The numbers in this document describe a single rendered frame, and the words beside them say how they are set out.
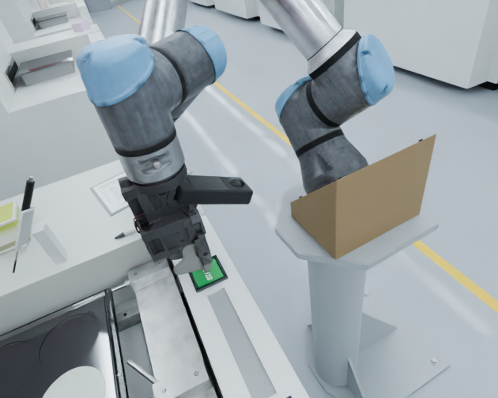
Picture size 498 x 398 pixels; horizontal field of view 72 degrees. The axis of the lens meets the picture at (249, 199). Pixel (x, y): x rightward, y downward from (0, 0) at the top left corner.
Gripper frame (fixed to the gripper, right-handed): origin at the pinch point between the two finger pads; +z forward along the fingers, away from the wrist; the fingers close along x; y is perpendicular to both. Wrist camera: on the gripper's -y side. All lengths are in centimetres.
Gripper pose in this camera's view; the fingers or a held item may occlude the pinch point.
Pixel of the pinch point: (208, 264)
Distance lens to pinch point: 58.0
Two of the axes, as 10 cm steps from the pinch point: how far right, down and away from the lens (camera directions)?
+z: 1.5, 7.7, 6.2
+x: 4.1, 5.2, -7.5
